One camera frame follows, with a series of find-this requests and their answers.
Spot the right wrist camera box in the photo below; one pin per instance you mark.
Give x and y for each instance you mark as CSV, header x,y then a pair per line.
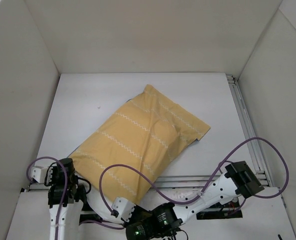
x,y
123,209

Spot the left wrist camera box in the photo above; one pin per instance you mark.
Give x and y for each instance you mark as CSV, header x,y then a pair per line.
x,y
40,175

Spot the aluminium frame rail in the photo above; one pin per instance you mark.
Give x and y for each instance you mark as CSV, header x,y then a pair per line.
x,y
83,102

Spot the blue yellow cartoon pillowcase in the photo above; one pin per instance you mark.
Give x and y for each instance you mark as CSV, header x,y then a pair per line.
x,y
134,146

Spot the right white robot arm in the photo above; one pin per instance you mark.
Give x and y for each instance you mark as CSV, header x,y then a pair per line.
x,y
164,221

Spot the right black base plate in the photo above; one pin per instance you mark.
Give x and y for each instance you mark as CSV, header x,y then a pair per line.
x,y
230,210

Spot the white pillow yellow trim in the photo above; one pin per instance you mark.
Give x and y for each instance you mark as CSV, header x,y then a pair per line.
x,y
97,204

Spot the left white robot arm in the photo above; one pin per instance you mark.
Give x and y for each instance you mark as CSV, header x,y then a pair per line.
x,y
66,197

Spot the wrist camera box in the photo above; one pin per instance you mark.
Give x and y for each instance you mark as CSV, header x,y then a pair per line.
x,y
40,175
123,209

